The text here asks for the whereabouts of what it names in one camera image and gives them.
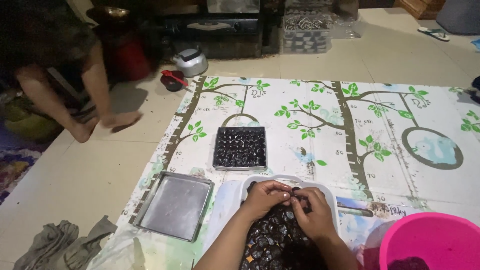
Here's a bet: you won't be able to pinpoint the person's right hand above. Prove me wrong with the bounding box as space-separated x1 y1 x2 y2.
290 187 339 241

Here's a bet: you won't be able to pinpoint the person's left hand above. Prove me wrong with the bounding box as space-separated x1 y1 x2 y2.
242 180 293 223

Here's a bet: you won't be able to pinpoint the white plastic basket tray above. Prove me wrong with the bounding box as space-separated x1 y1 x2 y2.
238 174 341 270

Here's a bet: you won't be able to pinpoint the heap of dark wrapped sweets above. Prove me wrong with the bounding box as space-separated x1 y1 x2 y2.
240 181 327 270

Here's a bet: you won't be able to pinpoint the rows of dark sweets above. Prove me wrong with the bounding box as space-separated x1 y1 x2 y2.
215 128 266 168

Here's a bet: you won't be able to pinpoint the tree print play mat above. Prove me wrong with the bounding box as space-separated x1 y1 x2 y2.
87 75 480 270

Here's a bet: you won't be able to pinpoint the empty square metal tray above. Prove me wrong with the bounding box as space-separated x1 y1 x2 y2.
132 171 215 243

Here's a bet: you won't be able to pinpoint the dark lump in basin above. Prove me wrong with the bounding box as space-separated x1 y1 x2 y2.
387 256 431 270

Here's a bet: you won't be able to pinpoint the pink plastic basin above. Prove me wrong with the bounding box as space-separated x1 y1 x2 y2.
379 212 480 270

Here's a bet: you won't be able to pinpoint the small black bowl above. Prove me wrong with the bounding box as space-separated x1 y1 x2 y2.
160 72 185 92

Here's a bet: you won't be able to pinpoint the red plastic spoon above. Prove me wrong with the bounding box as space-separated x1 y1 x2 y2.
161 70 189 87

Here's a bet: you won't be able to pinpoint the silver kettle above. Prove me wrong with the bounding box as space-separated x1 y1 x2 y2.
171 47 209 79

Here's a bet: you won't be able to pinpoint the stack of clear plastic containers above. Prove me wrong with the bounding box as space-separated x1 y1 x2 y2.
281 7 334 55

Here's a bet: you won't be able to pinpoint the black gas stove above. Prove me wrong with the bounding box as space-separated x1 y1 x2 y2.
164 16 260 37

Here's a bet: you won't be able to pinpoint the clear plastic lid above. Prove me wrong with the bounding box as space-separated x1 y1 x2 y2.
331 17 362 40

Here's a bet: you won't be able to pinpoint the red gas cylinder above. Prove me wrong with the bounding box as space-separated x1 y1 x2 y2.
111 35 152 82

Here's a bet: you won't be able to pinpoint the grey cloth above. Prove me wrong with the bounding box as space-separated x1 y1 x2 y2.
12 215 118 270

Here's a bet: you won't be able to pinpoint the teal flip-flop sandal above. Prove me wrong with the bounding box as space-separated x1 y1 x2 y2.
417 26 450 42

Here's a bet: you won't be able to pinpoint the wooden box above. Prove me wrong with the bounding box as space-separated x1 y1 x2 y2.
392 0 446 20

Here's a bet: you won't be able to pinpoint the brass bowl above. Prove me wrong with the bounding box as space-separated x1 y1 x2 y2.
86 5 131 24

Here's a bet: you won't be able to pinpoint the grey bag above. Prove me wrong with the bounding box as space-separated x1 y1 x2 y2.
436 0 480 37

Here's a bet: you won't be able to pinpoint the colourful patterned rug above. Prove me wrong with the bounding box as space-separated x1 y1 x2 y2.
0 147 43 206

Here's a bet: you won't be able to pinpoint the green bundle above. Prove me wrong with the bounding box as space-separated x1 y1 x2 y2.
2 98 61 142

